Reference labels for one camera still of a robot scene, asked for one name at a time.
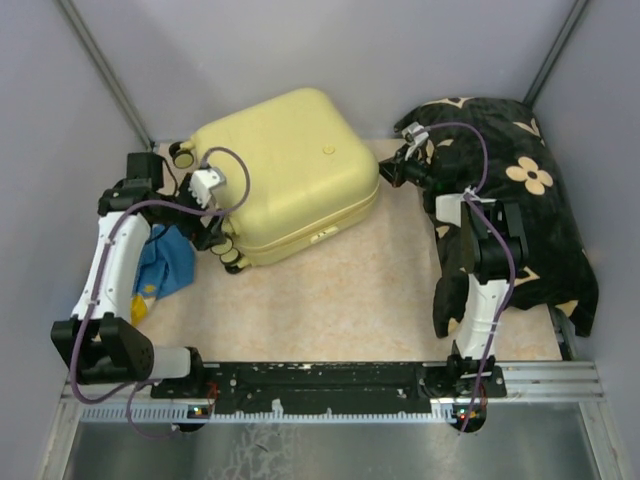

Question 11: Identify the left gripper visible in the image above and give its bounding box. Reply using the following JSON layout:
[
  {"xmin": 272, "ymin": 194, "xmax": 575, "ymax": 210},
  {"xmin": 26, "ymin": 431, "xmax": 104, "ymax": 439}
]
[{"xmin": 153, "ymin": 172, "xmax": 225, "ymax": 249}]

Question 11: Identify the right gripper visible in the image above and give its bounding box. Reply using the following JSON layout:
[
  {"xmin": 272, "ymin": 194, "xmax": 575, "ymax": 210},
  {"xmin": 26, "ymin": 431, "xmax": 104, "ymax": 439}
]
[{"xmin": 371, "ymin": 144, "xmax": 434, "ymax": 191}]

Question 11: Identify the pale yellow suitcase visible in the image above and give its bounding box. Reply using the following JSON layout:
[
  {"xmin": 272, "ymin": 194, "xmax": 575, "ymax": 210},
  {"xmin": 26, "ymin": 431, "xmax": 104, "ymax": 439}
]
[{"xmin": 169, "ymin": 87, "xmax": 379, "ymax": 274}]

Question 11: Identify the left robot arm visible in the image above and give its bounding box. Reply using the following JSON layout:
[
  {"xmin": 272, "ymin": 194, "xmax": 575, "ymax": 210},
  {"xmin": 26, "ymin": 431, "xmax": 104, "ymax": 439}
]
[{"xmin": 50, "ymin": 152, "xmax": 226, "ymax": 397}]

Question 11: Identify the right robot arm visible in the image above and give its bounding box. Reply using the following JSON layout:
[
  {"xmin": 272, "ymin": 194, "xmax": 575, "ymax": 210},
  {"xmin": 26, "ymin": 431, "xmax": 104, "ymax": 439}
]
[{"xmin": 434, "ymin": 189, "xmax": 529, "ymax": 396}]

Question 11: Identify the black floral blanket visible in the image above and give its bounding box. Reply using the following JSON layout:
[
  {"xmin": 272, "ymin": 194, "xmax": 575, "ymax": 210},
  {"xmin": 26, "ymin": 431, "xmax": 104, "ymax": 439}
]
[{"xmin": 394, "ymin": 97, "xmax": 599, "ymax": 338}]

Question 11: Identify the blue patterned cloth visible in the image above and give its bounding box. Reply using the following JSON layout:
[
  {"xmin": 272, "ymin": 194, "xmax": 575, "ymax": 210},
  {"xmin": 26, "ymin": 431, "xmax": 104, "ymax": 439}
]
[{"xmin": 131, "ymin": 225, "xmax": 195, "ymax": 327}]

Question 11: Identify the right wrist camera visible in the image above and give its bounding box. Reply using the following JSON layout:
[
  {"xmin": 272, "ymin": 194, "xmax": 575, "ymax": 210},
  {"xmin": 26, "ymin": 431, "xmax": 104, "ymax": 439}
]
[{"xmin": 401, "ymin": 122, "xmax": 430, "ymax": 160}]

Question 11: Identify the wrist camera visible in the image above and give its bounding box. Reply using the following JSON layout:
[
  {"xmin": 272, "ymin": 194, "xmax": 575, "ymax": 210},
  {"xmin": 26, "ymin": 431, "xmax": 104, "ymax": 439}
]
[
  {"xmin": 401, "ymin": 122, "xmax": 430, "ymax": 160},
  {"xmin": 188, "ymin": 168, "xmax": 226, "ymax": 208}
]

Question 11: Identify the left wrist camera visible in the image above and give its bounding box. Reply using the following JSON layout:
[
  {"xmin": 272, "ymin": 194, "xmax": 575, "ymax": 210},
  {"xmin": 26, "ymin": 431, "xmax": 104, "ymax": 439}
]
[{"xmin": 188, "ymin": 168, "xmax": 226, "ymax": 208}]

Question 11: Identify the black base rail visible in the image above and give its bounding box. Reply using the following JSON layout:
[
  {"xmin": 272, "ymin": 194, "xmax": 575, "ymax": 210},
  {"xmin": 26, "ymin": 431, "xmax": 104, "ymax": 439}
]
[{"xmin": 151, "ymin": 359, "xmax": 506, "ymax": 415}]

